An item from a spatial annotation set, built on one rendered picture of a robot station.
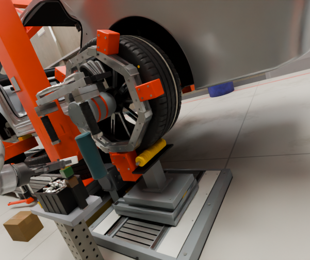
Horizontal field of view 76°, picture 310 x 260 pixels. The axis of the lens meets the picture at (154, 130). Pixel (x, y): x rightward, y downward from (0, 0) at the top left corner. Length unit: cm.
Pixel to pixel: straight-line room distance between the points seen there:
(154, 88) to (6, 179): 59
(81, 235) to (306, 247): 108
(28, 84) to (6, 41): 26
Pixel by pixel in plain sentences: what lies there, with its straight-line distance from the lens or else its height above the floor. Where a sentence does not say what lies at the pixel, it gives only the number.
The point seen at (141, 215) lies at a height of 12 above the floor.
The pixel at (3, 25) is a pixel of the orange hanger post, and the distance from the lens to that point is 159.
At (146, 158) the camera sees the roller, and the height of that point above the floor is 51.
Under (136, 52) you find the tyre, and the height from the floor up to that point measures 102.
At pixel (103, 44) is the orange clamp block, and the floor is 110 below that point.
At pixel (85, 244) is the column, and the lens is 131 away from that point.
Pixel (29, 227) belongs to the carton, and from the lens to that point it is 212.
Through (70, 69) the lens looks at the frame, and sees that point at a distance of 118.
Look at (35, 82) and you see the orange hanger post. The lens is 151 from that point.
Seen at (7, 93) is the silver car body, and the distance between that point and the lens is 360.
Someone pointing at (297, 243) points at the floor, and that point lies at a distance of 122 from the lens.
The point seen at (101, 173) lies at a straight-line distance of 116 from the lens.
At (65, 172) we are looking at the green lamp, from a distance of 95.
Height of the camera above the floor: 89
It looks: 14 degrees down
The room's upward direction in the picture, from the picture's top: 19 degrees counter-clockwise
